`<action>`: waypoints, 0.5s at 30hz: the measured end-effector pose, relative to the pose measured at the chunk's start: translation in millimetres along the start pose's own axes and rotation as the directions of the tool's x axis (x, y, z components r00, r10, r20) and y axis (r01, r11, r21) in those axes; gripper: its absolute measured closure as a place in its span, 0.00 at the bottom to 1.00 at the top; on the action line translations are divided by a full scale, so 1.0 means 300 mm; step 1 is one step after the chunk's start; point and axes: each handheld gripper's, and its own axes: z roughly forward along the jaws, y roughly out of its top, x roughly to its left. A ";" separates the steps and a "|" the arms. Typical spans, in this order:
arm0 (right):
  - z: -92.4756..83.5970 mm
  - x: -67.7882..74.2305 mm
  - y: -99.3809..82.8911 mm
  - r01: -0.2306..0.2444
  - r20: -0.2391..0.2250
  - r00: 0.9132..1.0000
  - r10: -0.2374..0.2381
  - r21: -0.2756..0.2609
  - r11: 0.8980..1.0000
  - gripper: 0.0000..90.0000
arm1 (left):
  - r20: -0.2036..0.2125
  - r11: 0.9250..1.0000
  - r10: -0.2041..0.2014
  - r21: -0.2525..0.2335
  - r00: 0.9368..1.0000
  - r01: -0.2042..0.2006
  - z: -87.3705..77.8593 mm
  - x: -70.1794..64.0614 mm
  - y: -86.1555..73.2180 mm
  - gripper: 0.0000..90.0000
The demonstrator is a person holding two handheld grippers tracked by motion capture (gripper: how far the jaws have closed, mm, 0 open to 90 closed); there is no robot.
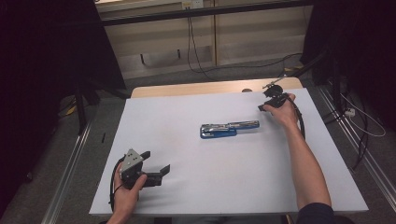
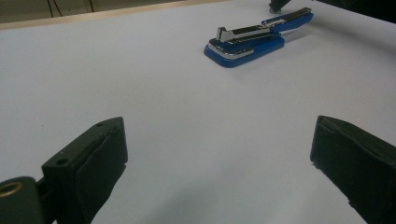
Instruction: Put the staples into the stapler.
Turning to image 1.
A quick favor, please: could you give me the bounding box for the black curtain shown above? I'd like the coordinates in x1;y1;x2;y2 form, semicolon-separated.
0;0;127;216
300;0;396;132

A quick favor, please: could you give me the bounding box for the aluminium floor rail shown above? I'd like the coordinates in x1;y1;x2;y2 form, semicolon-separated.
317;85;396;203
41;119;94;224

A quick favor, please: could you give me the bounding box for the black hanging cable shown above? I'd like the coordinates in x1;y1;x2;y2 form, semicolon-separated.
186;7;216;81
188;7;219;81

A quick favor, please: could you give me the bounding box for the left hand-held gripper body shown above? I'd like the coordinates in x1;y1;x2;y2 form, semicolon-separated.
119;147;148;190

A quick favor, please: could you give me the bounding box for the wooden table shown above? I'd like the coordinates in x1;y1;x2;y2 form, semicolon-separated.
130;77;304;99

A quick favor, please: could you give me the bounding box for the black metal bar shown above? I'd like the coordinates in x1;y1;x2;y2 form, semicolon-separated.
101;0;312;27

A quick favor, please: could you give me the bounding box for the long black floor cable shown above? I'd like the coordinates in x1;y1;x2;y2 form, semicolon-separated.
202;51;304;76

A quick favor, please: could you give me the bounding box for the black metal stand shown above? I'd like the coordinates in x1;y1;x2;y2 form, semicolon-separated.
292;46;344;120
74;77;132;135

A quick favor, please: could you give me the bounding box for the white power strip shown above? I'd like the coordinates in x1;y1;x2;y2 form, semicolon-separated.
181;0;205;9

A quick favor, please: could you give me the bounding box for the person's right hand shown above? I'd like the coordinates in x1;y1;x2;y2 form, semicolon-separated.
263;92;300;130

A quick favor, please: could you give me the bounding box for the white cable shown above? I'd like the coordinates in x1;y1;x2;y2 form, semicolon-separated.
340;92;387;138

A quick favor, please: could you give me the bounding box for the blue stapler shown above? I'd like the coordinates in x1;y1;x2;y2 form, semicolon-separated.
199;119;261;140

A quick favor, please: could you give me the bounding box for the person's dark sleeve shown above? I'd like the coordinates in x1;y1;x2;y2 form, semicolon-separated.
295;203;336;224

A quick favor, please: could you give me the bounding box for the white table board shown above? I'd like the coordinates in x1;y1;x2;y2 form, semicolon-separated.
89;88;369;217

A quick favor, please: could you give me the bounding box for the black floor cable bundle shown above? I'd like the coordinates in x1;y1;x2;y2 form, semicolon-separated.
321;102;375;172

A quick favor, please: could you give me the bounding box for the person's left hand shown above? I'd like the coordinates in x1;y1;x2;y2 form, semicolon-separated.
112;172;149;217

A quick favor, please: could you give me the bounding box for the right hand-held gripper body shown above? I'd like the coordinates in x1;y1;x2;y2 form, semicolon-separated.
262;77;290;108

